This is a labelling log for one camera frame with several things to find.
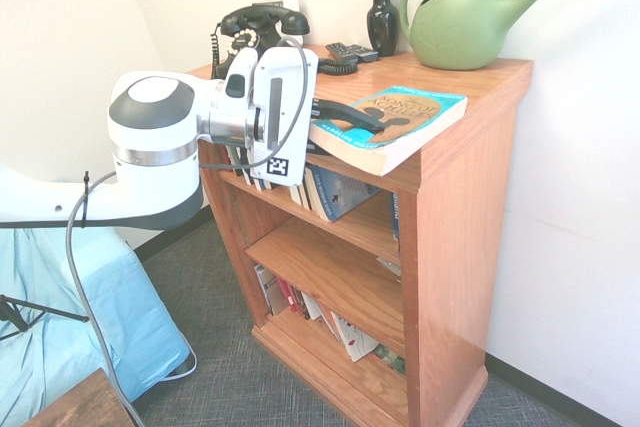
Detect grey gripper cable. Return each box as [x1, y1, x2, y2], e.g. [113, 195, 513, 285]
[66, 35, 310, 427]

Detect teal paperback book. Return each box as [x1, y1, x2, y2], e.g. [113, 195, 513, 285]
[308, 85, 470, 178]

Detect blue travel guide book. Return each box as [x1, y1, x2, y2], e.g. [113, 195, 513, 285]
[389, 191, 401, 241]

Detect white grey cover book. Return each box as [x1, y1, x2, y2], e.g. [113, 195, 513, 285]
[253, 263, 290, 317]

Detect white square alarm clock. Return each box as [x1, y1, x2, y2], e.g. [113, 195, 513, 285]
[251, 0, 303, 48]

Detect wooden bookshelf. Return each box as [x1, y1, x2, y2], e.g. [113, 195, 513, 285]
[184, 44, 535, 427]

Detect white floor cable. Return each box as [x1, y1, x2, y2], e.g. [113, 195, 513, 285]
[158, 341, 199, 382]

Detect black rotary telephone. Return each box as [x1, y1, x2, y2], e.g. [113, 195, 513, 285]
[208, 3, 360, 81]

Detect white book red dots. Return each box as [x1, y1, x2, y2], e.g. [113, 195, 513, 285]
[329, 310, 380, 363]

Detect blue grey paperback book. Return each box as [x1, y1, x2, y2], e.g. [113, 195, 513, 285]
[304, 164, 382, 224]

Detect dark wooden table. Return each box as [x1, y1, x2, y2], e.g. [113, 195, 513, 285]
[19, 366, 137, 427]

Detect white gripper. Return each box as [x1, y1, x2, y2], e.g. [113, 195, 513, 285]
[248, 45, 387, 189]

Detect light blue cloth cover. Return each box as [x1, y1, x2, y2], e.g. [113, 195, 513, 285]
[0, 174, 197, 427]

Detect black camera tripod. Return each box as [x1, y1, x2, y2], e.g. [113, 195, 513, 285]
[0, 293, 91, 343]

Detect green plastic watering can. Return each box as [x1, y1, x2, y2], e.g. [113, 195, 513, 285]
[398, 0, 606, 71]

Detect white book red spine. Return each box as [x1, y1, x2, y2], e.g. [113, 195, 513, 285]
[274, 276, 302, 319]

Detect dark green cover book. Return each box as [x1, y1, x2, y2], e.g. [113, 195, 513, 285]
[372, 343, 407, 378]

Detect cream paged book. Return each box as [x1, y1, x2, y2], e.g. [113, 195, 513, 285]
[288, 166, 324, 221]

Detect black cable tie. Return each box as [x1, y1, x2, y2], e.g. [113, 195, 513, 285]
[78, 170, 92, 229]

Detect black glossy vase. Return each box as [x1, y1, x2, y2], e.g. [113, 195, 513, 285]
[367, 0, 400, 58]

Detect black remote control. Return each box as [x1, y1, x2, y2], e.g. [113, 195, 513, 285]
[325, 41, 359, 60]
[348, 44, 380, 64]

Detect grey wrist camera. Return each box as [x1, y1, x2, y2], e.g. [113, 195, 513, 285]
[224, 46, 259, 99]

